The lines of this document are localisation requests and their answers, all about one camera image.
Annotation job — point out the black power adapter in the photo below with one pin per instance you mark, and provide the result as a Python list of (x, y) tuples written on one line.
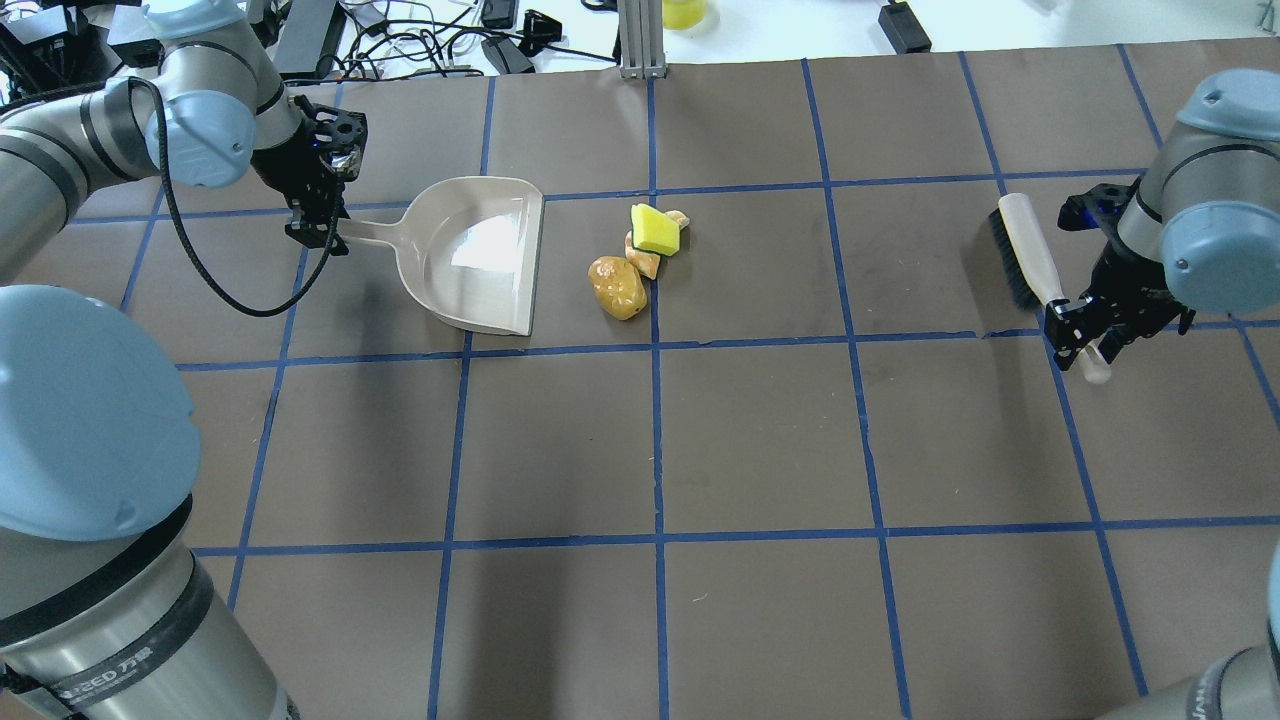
[(903, 29)]

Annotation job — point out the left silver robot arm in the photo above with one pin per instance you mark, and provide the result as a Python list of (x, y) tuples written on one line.
[(107, 613)]

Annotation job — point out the yellow sponge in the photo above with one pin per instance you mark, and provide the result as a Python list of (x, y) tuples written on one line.
[(654, 231)]

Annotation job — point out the beige plastic dustpan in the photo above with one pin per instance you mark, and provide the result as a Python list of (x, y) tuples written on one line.
[(467, 249)]

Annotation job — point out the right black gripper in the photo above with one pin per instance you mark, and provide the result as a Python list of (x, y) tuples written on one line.
[(1120, 274)]

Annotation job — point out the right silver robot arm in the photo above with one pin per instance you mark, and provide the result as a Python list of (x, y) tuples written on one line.
[(1197, 233)]

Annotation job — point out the brown potato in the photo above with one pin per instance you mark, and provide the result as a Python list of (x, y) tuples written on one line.
[(618, 287)]

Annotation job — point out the aluminium frame post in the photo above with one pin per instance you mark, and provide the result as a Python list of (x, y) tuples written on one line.
[(640, 31)]

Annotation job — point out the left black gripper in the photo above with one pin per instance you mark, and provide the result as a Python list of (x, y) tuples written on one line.
[(293, 175)]

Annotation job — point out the beige hand brush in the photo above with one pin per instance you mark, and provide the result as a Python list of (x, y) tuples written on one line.
[(1035, 283)]

